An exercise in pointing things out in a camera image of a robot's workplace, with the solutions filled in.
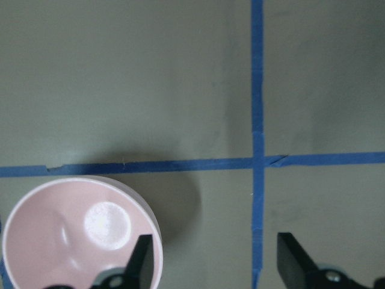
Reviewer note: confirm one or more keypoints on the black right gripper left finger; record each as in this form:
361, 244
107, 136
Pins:
139, 270

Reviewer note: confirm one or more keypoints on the pink bowl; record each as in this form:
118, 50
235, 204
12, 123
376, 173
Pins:
73, 231

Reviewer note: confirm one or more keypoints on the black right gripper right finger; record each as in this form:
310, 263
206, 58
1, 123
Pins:
298, 271

